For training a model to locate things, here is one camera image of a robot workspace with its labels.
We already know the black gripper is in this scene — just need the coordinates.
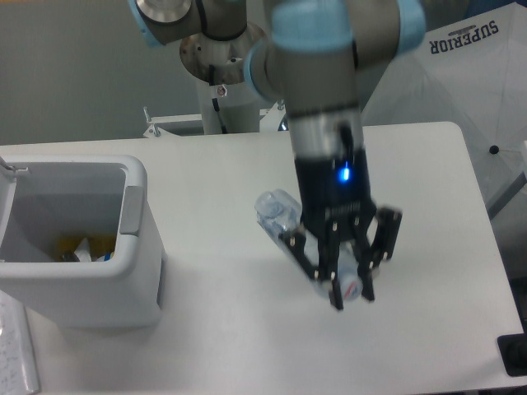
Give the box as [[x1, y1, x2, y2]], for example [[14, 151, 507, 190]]
[[278, 149, 403, 310]]

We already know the crushed clear plastic bottle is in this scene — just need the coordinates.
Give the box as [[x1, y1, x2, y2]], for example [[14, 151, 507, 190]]
[[254, 189, 363, 302]]

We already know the colourful snack wrapper bag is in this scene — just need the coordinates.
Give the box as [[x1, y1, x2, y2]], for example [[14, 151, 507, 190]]
[[96, 252, 114, 262]]

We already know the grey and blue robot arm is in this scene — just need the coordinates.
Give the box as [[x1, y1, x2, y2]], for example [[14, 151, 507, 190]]
[[129, 1, 426, 309]]

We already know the white plastic trash can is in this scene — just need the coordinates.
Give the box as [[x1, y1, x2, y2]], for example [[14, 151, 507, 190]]
[[1, 154, 164, 328]]

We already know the black device at table edge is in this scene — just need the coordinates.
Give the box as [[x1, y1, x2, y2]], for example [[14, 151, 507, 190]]
[[497, 333, 526, 377]]

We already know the white umbrella with lettering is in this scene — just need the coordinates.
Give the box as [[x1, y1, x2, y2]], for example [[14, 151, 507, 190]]
[[362, 2, 526, 216]]

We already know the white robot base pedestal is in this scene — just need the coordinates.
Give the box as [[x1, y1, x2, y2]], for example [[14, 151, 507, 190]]
[[180, 22, 265, 135]]

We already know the white metal bracket with bolts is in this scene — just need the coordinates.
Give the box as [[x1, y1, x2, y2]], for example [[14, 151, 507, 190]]
[[142, 106, 204, 138]]

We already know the black cable on pedestal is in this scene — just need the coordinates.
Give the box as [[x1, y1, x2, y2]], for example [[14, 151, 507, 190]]
[[208, 63, 228, 134]]

